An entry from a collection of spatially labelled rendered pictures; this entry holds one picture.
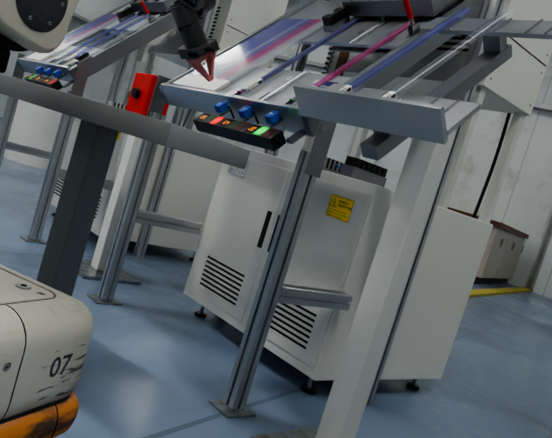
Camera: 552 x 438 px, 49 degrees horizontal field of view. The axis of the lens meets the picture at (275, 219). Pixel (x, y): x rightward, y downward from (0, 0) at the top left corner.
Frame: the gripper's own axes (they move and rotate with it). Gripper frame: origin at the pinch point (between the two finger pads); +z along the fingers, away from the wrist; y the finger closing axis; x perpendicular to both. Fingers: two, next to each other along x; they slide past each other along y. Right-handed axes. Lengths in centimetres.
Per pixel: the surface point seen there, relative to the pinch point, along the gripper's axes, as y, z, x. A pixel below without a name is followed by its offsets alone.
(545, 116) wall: 323, 416, -682
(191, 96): 19.6, 8.7, -2.7
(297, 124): -27.1, 11.6, -2.7
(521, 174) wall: 331, 479, -616
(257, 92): -3.9, 8.9, -9.8
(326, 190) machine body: -13.8, 41.3, -14.4
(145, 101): 69, 18, -9
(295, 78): -9.5, 8.8, -18.9
